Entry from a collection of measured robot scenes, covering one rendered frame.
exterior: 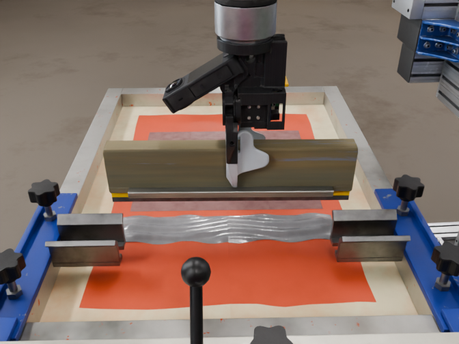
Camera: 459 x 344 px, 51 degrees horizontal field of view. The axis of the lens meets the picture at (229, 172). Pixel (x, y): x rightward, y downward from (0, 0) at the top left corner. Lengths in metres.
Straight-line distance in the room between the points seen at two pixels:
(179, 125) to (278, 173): 0.49
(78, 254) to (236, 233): 0.25
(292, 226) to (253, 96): 0.28
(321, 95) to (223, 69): 0.66
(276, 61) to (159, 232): 0.35
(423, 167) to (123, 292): 2.46
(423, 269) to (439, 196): 2.05
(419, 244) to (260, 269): 0.24
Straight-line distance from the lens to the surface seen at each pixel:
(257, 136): 0.71
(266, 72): 0.63
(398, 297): 0.74
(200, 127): 1.13
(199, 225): 0.81
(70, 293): 0.75
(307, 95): 1.25
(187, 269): 0.44
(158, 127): 1.14
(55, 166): 2.97
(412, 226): 0.80
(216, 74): 0.62
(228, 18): 0.59
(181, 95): 0.63
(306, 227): 0.82
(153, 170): 0.70
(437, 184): 2.87
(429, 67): 1.50
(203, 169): 0.69
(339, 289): 0.73
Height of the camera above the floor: 1.47
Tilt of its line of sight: 32 degrees down
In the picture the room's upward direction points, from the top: straight up
